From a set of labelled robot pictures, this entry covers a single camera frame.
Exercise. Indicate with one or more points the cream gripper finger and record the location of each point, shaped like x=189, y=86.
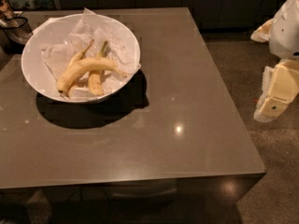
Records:
x=268, y=108
x=284, y=84

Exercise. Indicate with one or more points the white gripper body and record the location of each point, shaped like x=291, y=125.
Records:
x=286, y=34

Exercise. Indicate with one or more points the yellow banana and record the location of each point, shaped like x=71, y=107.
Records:
x=81, y=67
x=80, y=55
x=94, y=79

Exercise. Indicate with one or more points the white crumpled paper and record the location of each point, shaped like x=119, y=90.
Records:
x=118, y=44

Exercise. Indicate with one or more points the dark bag with strap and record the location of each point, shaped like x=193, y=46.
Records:
x=15, y=31

